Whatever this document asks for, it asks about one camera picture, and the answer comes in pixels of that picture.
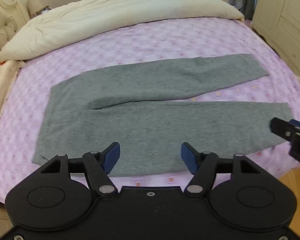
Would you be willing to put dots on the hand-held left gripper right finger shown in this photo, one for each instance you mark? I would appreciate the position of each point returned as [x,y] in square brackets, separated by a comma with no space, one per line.
[188,157]

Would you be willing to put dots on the cream duvet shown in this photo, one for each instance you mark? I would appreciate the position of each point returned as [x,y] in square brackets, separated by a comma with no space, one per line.
[110,12]

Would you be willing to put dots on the beige tufted headboard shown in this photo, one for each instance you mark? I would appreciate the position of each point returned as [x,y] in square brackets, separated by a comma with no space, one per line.
[1,30]

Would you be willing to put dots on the cream wardrobe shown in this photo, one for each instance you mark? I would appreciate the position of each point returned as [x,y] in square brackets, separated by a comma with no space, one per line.
[285,17]

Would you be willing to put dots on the grey pants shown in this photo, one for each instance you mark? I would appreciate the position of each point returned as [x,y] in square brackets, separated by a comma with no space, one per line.
[145,120]

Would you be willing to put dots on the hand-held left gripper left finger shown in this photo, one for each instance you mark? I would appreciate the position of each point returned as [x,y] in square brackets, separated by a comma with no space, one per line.
[113,155]

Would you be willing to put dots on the pink checkered bed sheet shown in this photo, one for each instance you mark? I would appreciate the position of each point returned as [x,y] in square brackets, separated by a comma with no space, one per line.
[145,40]

